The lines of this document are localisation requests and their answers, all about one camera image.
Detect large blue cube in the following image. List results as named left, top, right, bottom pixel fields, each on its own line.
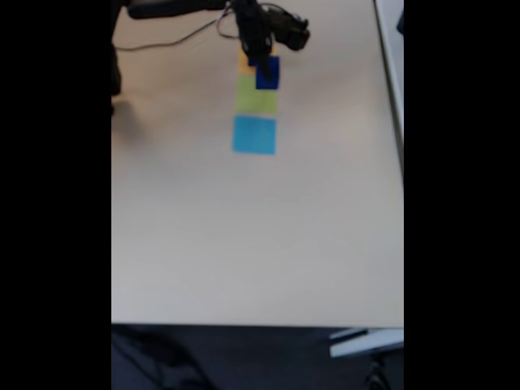
left=254, top=55, right=282, bottom=91

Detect black camera cable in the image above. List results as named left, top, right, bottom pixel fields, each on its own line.
left=115, top=6, right=245, bottom=52

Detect white neighbouring desk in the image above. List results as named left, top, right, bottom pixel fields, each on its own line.
left=371, top=0, right=405, bottom=196

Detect black floor cables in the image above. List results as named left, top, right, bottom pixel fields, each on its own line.
left=111, top=327, right=212, bottom=390

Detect light blue paper square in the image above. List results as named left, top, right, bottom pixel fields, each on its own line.
left=231, top=115, right=278, bottom=157

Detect orange paper square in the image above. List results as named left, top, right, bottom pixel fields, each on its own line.
left=236, top=47, right=281, bottom=77

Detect green paper square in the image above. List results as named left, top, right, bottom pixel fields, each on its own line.
left=234, top=75, right=280, bottom=115

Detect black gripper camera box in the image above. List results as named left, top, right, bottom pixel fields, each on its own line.
left=272, top=7, right=311, bottom=52

